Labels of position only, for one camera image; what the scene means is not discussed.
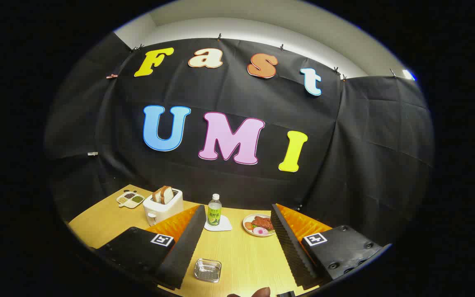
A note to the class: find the green tea bottle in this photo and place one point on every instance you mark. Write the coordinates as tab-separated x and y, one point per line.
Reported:
214	212

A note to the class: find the white toaster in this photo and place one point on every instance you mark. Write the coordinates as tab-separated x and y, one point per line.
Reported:
165	209

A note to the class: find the white coaster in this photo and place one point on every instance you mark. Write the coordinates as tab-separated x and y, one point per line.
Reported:
225	226

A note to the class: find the pink and white food slice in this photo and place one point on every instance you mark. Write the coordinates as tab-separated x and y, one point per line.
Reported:
261	231

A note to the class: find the toast bread slice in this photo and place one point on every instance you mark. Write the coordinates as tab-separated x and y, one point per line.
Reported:
167	194
157	195

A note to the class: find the white food plate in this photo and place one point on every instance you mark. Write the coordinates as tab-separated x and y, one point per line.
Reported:
247	232

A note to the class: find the brown meat piece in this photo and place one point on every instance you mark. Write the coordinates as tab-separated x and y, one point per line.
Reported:
262	222

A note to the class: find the white clip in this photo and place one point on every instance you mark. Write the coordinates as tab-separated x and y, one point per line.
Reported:
92	154

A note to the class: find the white divided condiment dish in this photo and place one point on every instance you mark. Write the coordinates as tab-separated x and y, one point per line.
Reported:
130	199

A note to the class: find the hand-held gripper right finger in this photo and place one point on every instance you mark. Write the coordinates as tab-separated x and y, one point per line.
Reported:
291	247

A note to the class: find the orange carrot piece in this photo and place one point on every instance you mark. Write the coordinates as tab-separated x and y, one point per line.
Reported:
248	225

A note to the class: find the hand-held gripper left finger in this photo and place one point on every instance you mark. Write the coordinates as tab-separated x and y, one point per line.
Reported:
184	247

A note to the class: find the metal drain basket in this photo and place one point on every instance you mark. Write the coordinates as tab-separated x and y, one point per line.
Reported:
207	270

